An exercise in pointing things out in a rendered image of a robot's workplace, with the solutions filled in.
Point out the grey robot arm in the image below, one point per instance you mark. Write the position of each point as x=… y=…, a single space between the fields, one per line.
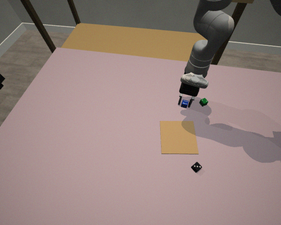
x=216 y=26

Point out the blue die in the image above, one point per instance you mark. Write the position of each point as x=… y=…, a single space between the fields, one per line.
x=184 y=103

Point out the tan flat mat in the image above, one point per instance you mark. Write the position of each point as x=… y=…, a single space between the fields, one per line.
x=178 y=137

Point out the green die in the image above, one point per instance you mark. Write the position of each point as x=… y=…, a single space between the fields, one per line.
x=203 y=102

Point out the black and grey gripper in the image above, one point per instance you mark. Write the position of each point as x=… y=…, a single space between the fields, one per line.
x=192 y=80

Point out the black die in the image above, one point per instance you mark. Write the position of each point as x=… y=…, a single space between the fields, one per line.
x=196 y=167

